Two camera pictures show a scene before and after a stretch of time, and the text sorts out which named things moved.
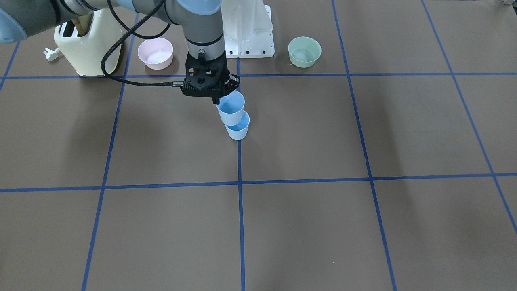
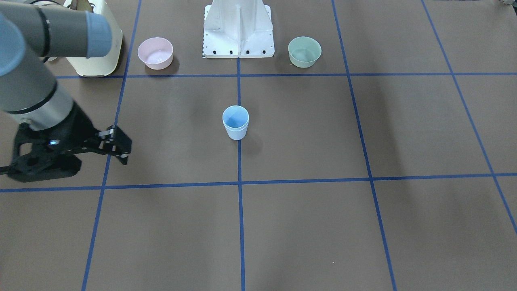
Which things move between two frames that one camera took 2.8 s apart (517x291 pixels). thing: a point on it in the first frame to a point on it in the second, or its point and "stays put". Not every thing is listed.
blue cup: (239, 131) stays put
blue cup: (230, 108) to (236, 119)
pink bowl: (156, 53) stays put
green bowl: (304, 51) stays put
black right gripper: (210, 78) to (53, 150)
